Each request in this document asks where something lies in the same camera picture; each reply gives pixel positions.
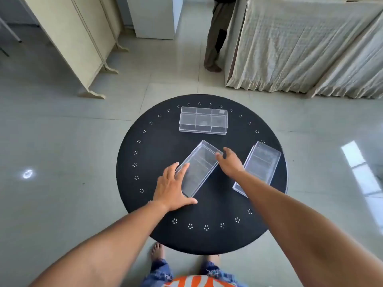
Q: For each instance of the person's left forearm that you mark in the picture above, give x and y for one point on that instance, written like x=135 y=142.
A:
x=104 y=254

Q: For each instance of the white cabinet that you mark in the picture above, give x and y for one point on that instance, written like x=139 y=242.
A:
x=155 y=16

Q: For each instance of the person's right forearm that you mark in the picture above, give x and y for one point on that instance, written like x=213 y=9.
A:
x=299 y=230

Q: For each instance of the person's right hand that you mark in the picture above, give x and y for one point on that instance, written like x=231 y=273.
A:
x=232 y=165

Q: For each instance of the person's left foot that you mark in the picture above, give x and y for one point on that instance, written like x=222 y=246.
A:
x=157 y=251

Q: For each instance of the dark metal stand leg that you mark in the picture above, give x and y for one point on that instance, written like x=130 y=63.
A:
x=9 y=31

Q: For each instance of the person's left thumb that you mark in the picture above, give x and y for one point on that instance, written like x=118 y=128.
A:
x=188 y=201

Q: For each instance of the cream wooden footed panel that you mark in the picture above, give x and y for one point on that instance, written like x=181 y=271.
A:
x=68 y=41
x=98 y=23

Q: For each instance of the clear plastic compartment box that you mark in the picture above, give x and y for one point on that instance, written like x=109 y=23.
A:
x=203 y=121

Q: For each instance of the cream draped cloth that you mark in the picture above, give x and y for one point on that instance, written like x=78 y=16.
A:
x=284 y=44
x=356 y=74

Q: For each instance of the blue denim shorts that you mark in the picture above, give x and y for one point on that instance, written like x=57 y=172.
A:
x=160 y=273

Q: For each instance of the person's left hand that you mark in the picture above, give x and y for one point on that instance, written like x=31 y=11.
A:
x=169 y=191

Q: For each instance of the orange shirt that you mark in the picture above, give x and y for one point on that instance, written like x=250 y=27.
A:
x=197 y=281

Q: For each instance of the person's right thumb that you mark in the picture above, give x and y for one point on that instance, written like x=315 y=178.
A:
x=220 y=160

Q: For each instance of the person's left middle finger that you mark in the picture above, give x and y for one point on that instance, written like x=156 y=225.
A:
x=173 y=170

